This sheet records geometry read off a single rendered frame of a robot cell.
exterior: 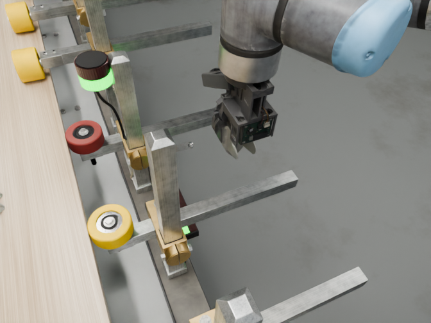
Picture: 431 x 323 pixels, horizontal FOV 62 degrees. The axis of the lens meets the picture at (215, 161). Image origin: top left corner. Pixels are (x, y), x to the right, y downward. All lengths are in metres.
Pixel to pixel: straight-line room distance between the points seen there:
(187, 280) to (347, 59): 0.60
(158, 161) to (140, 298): 0.49
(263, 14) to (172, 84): 2.00
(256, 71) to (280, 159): 1.51
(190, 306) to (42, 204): 0.37
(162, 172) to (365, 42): 0.31
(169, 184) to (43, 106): 0.49
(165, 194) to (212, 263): 1.08
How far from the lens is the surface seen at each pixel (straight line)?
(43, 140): 0.87
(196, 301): 0.83
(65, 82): 1.50
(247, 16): 0.47
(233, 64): 0.51
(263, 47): 0.49
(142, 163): 0.84
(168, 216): 0.63
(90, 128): 0.86
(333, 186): 1.97
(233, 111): 0.58
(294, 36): 0.44
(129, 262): 0.97
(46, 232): 0.72
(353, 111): 2.43
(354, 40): 0.41
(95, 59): 0.70
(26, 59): 1.00
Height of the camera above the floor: 1.48
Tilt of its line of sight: 50 degrees down
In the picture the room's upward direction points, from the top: 3 degrees clockwise
